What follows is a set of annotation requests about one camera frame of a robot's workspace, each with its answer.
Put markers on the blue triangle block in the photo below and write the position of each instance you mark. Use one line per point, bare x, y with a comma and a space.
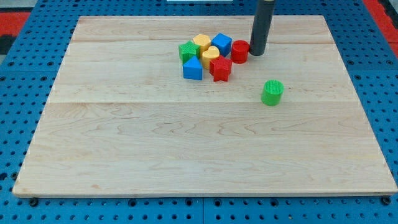
192, 69

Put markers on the red star block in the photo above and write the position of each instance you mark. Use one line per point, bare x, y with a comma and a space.
220, 68

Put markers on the yellow heart block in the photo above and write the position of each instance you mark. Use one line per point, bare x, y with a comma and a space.
211, 53

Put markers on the green star block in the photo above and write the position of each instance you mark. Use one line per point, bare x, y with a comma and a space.
188, 50

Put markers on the yellow hexagon block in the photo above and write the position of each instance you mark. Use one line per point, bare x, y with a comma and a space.
203, 41

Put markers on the blue cube block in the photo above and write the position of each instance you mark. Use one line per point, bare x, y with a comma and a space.
223, 43

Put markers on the red cylinder block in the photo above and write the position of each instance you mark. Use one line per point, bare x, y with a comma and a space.
239, 51

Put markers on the green cylinder block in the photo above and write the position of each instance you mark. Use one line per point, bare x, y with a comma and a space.
272, 92

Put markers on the light wooden board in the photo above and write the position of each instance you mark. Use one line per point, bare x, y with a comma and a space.
121, 120

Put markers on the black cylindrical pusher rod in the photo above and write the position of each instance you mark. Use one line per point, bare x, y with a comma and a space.
261, 26

